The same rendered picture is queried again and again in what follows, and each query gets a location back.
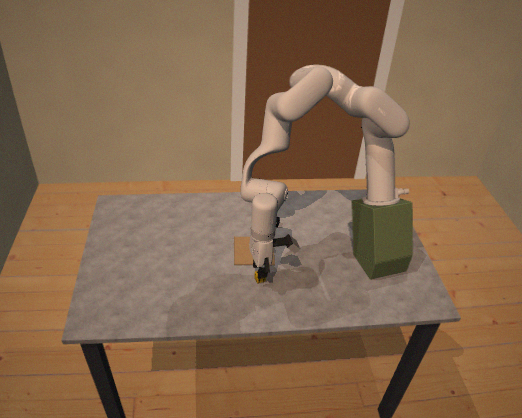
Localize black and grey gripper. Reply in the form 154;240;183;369
249;234;275;279

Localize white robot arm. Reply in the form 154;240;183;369
241;65;410;241

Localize orange flat mat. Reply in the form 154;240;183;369
234;237;275;265

